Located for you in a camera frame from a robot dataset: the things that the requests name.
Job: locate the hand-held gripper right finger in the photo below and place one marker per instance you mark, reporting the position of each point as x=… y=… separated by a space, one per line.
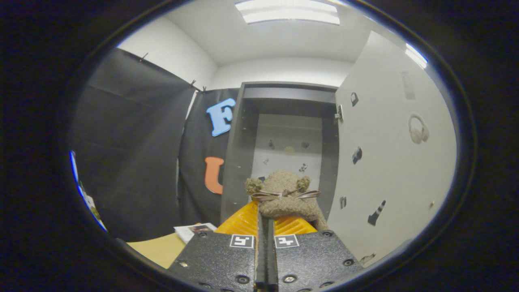
x=272 y=263

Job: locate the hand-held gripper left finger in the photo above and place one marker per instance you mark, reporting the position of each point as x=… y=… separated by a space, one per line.
x=261 y=263

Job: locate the brown plush shoe with bow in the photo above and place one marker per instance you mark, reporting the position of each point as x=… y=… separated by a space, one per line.
x=286 y=202

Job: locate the grey shoe cabinet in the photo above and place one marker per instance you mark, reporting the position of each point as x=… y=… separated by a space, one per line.
x=239 y=162

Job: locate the black backdrop cloth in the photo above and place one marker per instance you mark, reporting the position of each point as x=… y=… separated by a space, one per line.
x=134 y=142

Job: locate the cluttered white desk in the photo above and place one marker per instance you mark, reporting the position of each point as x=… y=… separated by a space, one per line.
x=91 y=207

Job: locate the long ceiling light panel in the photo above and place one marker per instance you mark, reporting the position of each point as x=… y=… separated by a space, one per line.
x=284 y=12

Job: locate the small ceiling light panel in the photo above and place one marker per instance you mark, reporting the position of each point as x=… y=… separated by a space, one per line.
x=417 y=56

